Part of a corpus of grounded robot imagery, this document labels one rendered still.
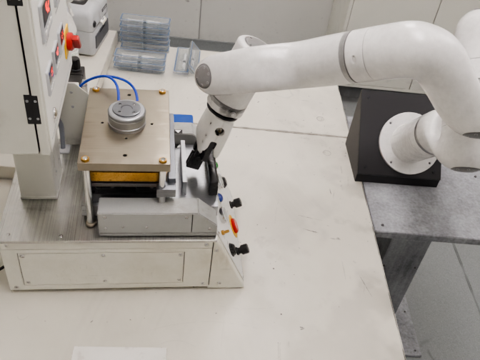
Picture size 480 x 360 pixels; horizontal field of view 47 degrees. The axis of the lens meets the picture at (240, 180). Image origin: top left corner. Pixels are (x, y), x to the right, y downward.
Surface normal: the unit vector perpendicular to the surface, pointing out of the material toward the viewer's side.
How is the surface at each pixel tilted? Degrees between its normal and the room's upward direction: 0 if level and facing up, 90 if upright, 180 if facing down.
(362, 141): 44
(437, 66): 93
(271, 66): 55
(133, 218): 90
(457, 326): 0
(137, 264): 90
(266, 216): 0
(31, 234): 0
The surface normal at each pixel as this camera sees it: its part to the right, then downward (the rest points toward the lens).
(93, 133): 0.11, -0.75
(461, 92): -0.36, 0.61
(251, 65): -0.07, 0.11
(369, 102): 0.09, -0.08
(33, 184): 0.11, 0.66
